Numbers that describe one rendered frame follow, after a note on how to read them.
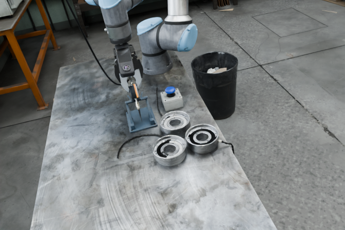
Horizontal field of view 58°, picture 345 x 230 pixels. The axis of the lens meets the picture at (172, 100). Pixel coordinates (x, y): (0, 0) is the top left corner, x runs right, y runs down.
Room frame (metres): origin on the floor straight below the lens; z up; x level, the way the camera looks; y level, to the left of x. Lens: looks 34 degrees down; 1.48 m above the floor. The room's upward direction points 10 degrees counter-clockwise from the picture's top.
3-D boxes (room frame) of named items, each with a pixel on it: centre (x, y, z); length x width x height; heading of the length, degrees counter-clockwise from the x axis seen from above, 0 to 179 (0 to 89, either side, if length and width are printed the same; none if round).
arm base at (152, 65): (1.33, 0.04, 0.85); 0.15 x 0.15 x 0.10
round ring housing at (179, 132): (0.84, 0.00, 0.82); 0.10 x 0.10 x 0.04
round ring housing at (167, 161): (0.72, 0.03, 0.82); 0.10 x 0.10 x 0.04
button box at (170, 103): (1.00, 0.00, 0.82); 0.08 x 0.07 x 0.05; 7
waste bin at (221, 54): (1.98, -0.34, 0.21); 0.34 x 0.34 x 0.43
